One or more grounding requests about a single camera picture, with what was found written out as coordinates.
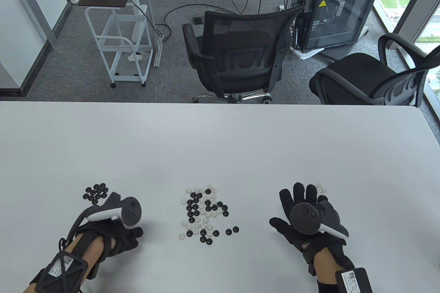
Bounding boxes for person's left hand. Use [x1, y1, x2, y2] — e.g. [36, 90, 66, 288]
[67, 218, 144, 263]

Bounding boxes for person's right hand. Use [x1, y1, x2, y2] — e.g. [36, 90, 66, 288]
[269, 182, 354, 276]

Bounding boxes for group of black Go stones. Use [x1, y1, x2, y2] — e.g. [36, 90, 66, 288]
[82, 183, 109, 204]

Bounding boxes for pile of mixed Go stones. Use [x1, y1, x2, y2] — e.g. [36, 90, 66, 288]
[179, 185, 240, 245]

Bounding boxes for person's left forearm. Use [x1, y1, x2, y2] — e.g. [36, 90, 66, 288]
[21, 236, 104, 293]

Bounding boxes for black white right hand controller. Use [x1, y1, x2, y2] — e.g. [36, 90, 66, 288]
[290, 201, 349, 238]

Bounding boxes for black white hand controller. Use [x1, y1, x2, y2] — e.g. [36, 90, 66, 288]
[290, 201, 349, 238]
[86, 192, 142, 227]

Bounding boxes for black white left hand controller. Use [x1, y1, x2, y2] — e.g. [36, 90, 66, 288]
[86, 192, 142, 227]

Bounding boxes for black office chair curved armrests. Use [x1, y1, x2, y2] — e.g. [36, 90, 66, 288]
[309, 33, 440, 106]

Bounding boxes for white papers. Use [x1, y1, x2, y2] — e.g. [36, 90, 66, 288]
[292, 47, 325, 60]

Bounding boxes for black mesh office chair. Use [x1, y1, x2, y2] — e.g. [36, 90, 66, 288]
[182, 5, 306, 104]

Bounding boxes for black glass computer tower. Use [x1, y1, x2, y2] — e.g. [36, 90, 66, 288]
[296, 0, 380, 51]

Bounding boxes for white rolling cart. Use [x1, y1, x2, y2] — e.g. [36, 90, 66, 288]
[85, 4, 153, 88]

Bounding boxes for aluminium profile rods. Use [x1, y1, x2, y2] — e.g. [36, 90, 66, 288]
[139, 0, 164, 67]

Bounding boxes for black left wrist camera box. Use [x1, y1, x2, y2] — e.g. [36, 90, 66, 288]
[34, 251, 88, 293]

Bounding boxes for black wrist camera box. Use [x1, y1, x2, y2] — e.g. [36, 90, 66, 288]
[34, 251, 88, 293]
[335, 267, 374, 293]

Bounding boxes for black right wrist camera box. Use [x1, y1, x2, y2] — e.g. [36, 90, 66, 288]
[335, 267, 374, 293]

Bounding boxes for black looped floor cable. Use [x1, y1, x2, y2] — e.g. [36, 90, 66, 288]
[164, 4, 238, 43]

